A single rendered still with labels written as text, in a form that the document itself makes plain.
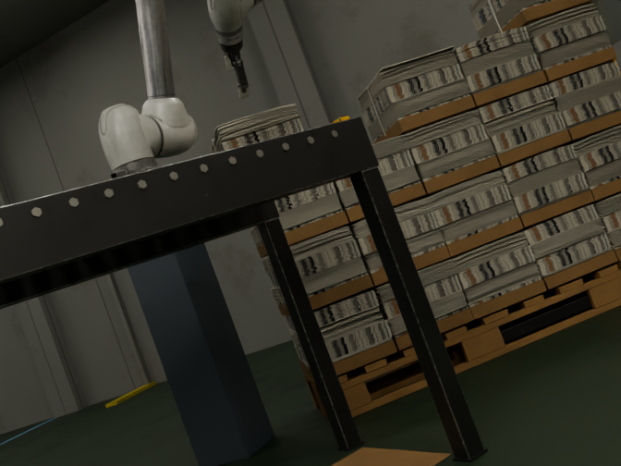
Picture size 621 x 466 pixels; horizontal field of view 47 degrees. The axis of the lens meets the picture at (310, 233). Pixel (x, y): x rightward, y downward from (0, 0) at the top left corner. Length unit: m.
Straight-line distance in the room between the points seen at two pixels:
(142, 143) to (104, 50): 3.86
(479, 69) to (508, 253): 0.66
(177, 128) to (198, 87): 3.17
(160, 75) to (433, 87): 0.98
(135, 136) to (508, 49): 1.35
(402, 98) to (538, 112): 0.50
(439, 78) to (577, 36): 0.55
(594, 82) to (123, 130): 1.69
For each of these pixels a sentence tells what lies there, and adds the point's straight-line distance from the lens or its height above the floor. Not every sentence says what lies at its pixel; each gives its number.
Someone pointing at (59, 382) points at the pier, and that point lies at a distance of 6.87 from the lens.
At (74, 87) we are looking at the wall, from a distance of 6.54.
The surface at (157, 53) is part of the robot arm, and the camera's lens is 2.69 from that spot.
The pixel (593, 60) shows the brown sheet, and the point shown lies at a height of 0.85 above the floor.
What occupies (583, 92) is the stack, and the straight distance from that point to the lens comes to 2.82.
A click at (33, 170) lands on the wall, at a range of 6.85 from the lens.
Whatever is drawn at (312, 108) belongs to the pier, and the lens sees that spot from 5.24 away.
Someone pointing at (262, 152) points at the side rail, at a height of 0.78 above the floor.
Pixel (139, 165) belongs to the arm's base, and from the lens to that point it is 2.50.
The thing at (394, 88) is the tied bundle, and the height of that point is 0.99.
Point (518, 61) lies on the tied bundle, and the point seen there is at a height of 0.94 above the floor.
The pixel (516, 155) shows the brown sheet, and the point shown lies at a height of 0.63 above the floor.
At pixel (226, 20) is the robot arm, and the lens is 2.25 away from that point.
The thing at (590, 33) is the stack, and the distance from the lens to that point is 2.90.
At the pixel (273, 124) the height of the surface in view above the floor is 1.01.
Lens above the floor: 0.54
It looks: 2 degrees up
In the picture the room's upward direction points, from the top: 20 degrees counter-clockwise
